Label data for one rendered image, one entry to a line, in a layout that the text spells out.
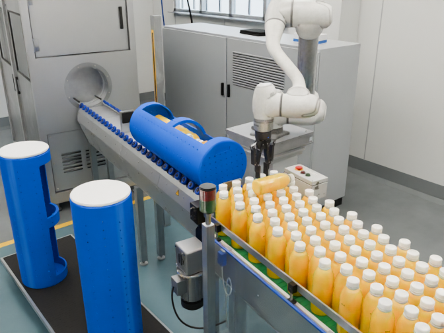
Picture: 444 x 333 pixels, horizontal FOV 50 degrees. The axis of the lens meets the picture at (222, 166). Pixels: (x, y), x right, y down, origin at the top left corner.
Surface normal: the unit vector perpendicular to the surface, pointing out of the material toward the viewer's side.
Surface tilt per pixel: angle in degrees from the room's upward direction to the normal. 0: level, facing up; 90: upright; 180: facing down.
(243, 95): 90
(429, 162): 90
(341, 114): 90
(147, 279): 0
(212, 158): 90
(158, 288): 0
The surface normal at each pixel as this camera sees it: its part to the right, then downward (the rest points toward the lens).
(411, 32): -0.77, 0.24
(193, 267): 0.54, 0.32
